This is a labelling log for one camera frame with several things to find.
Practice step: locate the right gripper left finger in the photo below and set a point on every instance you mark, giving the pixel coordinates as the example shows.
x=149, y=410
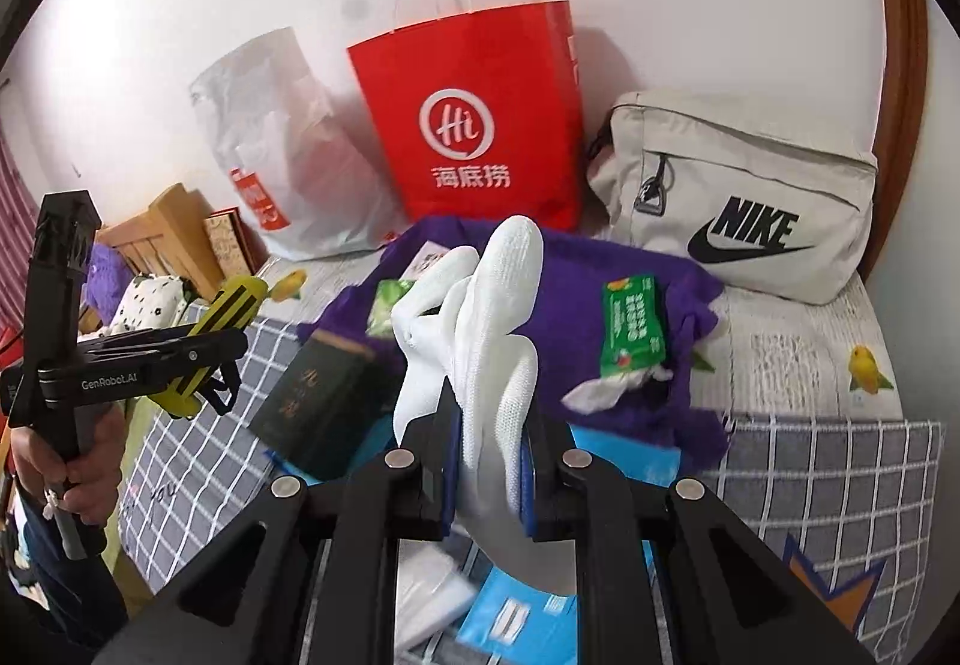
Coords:
x=428, y=502

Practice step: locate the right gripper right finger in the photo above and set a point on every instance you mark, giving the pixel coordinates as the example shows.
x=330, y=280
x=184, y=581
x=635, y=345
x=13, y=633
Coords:
x=548, y=506

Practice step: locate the light green tissue packet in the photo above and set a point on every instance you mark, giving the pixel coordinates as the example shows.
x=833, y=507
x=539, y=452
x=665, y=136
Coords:
x=388, y=293

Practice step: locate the white knit gloves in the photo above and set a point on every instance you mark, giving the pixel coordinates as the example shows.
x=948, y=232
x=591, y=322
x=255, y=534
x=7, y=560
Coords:
x=457, y=325

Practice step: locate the yellow adidas pouch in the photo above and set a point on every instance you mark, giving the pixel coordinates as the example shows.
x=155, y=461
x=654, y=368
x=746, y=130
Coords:
x=200, y=365

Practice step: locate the green wet wipes packet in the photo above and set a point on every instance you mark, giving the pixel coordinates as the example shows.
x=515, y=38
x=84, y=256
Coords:
x=633, y=337

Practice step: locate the white tissue ball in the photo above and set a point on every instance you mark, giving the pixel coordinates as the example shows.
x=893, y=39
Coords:
x=604, y=393

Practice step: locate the left hand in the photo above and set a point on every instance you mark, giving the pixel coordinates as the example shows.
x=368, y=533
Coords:
x=91, y=482

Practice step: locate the white dotted plush toy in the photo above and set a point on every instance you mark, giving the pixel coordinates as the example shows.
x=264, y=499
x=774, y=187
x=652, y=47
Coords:
x=150, y=301

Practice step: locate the dark green tin box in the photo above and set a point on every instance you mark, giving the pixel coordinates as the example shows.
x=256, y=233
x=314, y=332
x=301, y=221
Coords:
x=324, y=404

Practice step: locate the blue tissue pack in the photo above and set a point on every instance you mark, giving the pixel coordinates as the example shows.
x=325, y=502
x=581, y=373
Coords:
x=520, y=623

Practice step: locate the purple towel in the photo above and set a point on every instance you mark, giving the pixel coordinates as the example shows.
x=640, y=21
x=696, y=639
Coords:
x=567, y=326

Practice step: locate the wooden furniture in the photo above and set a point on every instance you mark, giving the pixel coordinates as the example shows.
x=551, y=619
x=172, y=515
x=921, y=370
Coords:
x=168, y=238

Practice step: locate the patterned small box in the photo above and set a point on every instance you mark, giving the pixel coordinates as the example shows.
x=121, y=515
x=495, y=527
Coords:
x=232, y=244

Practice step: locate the white red tissue packet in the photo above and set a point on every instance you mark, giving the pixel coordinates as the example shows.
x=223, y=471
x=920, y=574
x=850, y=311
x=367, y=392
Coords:
x=428, y=254

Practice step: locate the fruit print bed sheet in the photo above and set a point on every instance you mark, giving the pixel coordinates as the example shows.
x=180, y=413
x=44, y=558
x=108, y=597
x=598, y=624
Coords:
x=772, y=356

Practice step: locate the grey checked quilt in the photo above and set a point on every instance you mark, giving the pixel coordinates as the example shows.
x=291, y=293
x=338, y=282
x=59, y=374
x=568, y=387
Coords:
x=853, y=495

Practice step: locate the white Miniso plastic bag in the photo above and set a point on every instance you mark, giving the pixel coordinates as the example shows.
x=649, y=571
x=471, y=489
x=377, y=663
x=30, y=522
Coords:
x=274, y=134

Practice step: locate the red paper Hi bag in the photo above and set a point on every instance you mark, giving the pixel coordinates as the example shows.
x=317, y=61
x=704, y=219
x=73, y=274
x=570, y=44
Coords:
x=480, y=113

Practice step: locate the beige Nike bag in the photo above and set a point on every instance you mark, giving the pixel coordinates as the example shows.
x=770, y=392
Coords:
x=762, y=196

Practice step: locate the wooden bed headboard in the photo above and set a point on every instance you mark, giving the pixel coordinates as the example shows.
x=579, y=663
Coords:
x=899, y=116

